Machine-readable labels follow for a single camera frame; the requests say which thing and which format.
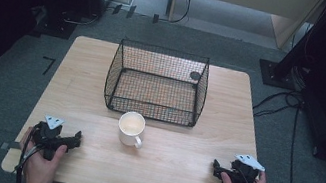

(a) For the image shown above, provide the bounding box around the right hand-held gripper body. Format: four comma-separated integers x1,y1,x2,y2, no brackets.
219,150,268,183

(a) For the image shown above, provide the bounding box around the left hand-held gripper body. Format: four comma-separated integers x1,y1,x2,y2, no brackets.
28,112,76,165

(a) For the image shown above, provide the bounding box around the white cup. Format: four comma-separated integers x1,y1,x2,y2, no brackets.
114,109,150,151

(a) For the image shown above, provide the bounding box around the black wire basket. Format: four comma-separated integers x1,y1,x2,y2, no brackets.
100,36,215,130

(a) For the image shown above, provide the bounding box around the person's left hand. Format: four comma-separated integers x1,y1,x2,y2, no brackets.
13,125,71,183

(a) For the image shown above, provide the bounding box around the grey tape piece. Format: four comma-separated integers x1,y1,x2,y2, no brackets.
0,139,23,154

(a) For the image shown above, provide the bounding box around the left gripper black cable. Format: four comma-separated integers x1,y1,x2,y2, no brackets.
12,121,48,183

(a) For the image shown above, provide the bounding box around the black floor cable bundle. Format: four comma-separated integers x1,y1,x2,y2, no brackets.
238,59,316,183

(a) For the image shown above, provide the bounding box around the black stand base plate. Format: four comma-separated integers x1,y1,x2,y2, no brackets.
29,3,81,43
255,57,311,94

